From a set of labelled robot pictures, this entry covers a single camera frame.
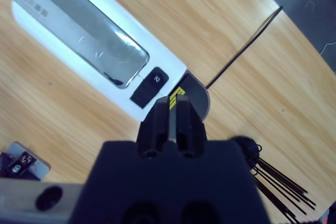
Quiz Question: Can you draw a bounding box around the silver coffee machine lever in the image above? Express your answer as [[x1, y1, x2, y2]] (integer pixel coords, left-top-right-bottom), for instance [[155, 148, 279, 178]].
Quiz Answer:
[[3, 0, 151, 89]]

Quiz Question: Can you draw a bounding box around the white floor cable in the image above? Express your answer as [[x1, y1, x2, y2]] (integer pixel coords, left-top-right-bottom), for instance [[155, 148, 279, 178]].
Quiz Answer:
[[319, 40, 336, 55]]

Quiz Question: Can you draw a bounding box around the white camera mount dark post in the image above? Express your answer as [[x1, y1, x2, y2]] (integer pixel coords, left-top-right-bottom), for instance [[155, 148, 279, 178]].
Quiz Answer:
[[0, 141, 51, 182]]

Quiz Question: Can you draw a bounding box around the clear water tank black lid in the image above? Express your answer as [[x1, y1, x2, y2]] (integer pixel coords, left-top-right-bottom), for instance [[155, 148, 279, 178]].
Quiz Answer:
[[169, 70, 211, 120]]

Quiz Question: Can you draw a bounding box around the white capsule coffee machine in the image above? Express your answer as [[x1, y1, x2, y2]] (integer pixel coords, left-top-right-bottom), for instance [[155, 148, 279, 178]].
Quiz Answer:
[[2, 0, 188, 122]]

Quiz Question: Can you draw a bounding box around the black capsule holder with rods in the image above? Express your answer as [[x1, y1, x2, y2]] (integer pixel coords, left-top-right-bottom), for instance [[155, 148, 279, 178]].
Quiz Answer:
[[227, 135, 317, 224]]

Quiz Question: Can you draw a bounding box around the black coffee machine power cable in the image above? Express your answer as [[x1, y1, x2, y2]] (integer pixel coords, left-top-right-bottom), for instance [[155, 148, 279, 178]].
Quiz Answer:
[[205, 5, 284, 89]]

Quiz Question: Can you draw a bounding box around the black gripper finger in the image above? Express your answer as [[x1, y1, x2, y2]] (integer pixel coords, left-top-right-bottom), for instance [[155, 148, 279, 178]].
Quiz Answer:
[[136, 96, 171, 158], [175, 94, 207, 158]]

